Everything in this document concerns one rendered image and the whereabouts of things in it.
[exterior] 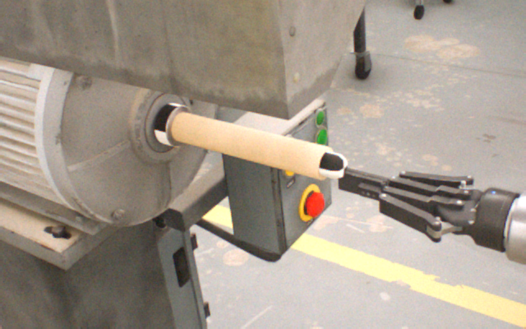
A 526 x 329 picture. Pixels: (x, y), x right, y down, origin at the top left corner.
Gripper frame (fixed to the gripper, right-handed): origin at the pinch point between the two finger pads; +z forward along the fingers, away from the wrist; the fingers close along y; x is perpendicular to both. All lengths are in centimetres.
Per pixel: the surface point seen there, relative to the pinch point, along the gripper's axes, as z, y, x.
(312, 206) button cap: 10.4, 3.2, -9.1
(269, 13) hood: -14, -38, 38
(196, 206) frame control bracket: 22.3, -10.1, -4.4
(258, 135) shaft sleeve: -0.4, -22.8, 19.1
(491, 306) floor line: 5, 99, -107
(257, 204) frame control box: 16.2, -3.2, -6.5
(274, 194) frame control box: 12.8, -3.1, -3.7
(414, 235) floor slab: 42, 122, -107
